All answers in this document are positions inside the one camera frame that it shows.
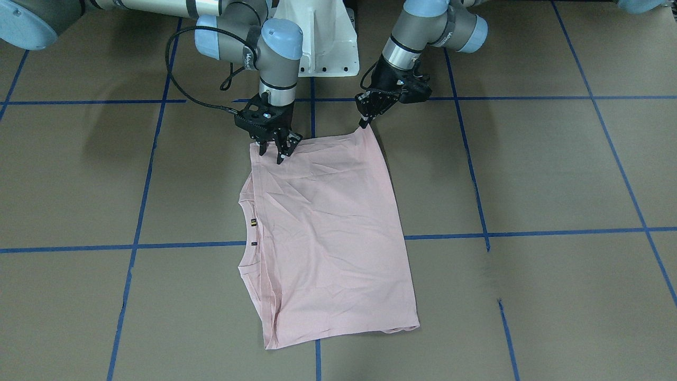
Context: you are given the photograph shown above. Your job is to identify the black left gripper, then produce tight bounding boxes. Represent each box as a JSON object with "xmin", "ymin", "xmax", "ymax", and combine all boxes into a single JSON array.
[{"xmin": 354, "ymin": 56, "xmax": 423, "ymax": 129}]

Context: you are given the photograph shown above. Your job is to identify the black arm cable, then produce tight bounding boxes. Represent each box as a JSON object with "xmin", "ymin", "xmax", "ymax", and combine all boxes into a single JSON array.
[{"xmin": 165, "ymin": 25, "xmax": 249, "ymax": 114}]

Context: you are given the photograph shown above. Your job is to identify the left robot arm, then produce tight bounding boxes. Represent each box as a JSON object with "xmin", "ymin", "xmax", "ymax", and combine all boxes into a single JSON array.
[{"xmin": 354, "ymin": 1, "xmax": 489, "ymax": 129}]

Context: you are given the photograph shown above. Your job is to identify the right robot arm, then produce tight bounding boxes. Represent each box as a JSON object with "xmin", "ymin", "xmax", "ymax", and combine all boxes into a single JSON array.
[{"xmin": 2, "ymin": 1, "xmax": 303, "ymax": 164}]

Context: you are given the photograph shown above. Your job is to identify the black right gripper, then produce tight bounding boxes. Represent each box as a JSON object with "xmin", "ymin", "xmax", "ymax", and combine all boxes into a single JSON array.
[{"xmin": 249, "ymin": 93, "xmax": 303, "ymax": 165}]

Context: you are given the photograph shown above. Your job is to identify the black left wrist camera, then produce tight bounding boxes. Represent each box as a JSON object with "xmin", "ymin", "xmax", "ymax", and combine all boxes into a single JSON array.
[{"xmin": 397, "ymin": 72, "xmax": 432, "ymax": 104}]

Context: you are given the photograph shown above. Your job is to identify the pink Snoopy t-shirt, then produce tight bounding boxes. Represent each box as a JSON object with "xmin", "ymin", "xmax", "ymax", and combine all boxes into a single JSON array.
[{"xmin": 239, "ymin": 127, "xmax": 420, "ymax": 350}]

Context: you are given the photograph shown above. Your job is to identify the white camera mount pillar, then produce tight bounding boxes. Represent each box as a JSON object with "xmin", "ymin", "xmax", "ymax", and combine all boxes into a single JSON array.
[{"xmin": 274, "ymin": 1, "xmax": 360, "ymax": 77}]

